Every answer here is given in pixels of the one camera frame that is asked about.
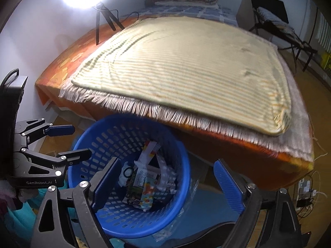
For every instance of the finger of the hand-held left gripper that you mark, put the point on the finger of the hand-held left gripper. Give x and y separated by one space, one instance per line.
62 130
77 155

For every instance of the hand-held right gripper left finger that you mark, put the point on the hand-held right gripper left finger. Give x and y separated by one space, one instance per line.
103 187

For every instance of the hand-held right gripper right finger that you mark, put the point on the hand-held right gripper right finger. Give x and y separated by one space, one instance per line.
228 186

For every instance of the green and white milk carton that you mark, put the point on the green and white milk carton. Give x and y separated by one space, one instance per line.
141 182

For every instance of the blue plastic basket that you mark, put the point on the blue plastic basket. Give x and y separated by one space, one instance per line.
111 134

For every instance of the white foil pouch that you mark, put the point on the white foil pouch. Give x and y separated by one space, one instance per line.
165 173

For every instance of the bed with orange sheet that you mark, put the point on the bed with orange sheet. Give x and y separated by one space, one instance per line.
232 155

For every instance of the orange printed wrapper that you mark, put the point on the orange printed wrapper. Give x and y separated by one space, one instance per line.
147 197

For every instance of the teal cloth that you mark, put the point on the teal cloth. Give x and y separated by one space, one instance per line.
23 219

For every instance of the striped paper packet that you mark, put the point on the striped paper packet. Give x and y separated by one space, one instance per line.
151 149

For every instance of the white power strip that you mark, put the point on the white power strip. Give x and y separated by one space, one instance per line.
306 188

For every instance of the grey fringed mat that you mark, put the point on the grey fringed mat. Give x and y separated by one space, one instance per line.
297 124

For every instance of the black tripod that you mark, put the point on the black tripod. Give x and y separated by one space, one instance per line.
98 23

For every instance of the striped yellow blanket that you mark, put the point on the striped yellow blanket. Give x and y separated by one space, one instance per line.
181 69

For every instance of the yellow box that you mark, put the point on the yellow box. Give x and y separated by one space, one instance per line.
325 61

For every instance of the striped cloth on chair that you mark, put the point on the striped cloth on chair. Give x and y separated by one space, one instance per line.
276 20

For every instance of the blue checked bed sheet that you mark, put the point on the blue checked bed sheet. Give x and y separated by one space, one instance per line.
214 14

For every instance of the black folding chair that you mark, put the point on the black folding chair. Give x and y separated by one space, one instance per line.
269 2

